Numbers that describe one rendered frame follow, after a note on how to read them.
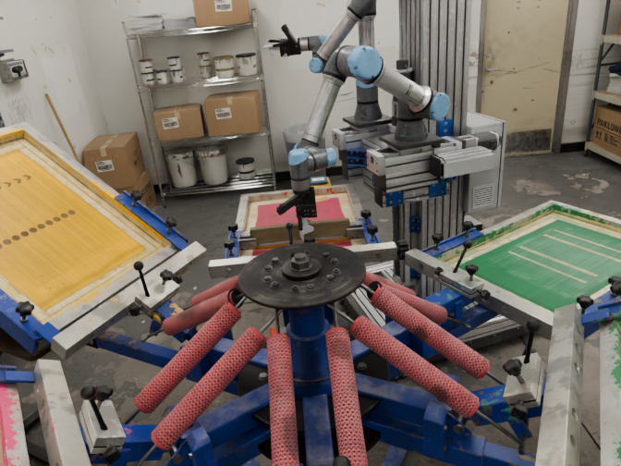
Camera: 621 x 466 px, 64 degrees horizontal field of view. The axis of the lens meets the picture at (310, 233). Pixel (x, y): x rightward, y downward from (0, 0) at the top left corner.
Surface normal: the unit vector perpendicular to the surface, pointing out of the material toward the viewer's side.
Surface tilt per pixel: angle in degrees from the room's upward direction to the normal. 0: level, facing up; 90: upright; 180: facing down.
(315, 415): 0
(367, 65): 86
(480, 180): 90
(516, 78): 90
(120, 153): 89
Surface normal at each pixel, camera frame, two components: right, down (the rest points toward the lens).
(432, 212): 0.29, 0.38
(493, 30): 0.05, 0.42
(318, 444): -0.09, -0.90
